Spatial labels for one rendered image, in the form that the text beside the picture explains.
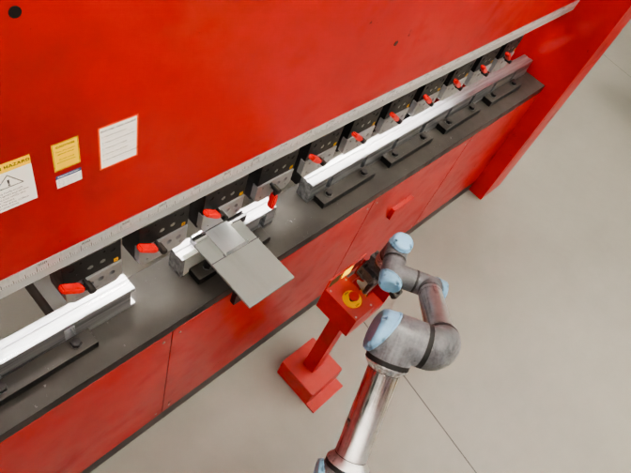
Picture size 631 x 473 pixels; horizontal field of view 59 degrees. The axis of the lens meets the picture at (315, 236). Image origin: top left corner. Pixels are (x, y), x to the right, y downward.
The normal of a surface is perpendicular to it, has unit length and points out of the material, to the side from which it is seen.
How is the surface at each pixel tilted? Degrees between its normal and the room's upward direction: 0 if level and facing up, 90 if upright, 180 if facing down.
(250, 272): 0
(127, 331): 0
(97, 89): 90
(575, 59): 90
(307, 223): 0
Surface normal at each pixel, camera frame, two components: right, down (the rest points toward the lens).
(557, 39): -0.69, 0.45
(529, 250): 0.26, -0.58
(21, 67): 0.68, 0.68
